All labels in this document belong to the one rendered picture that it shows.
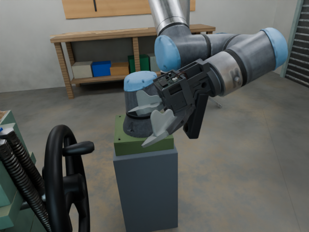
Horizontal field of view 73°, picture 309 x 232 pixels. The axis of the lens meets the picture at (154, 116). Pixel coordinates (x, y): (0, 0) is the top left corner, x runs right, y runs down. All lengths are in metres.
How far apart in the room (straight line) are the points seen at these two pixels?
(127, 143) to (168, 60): 0.54
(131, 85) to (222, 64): 0.52
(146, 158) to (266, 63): 0.67
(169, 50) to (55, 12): 3.30
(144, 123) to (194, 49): 0.51
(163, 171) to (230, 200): 0.65
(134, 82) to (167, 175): 0.48
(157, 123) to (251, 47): 0.25
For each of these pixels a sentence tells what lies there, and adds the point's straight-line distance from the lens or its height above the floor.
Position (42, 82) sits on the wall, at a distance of 4.04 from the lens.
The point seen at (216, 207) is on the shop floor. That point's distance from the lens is 1.50.
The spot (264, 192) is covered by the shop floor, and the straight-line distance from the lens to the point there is 1.68.
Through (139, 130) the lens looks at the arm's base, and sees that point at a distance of 0.96.
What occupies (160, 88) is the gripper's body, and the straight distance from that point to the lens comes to 0.41.
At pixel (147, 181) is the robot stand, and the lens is 1.07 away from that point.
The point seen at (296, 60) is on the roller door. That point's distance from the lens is 3.86.
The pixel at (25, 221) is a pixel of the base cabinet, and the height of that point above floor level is 0.63.
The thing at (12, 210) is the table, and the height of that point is 0.86.
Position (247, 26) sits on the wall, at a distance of 4.17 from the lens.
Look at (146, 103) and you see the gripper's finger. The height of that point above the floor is 0.95.
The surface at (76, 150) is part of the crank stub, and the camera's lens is 0.42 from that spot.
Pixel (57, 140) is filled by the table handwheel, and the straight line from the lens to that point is 0.42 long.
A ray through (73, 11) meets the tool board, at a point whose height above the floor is 1.14.
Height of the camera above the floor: 1.16
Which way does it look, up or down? 28 degrees down
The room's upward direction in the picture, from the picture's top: 3 degrees counter-clockwise
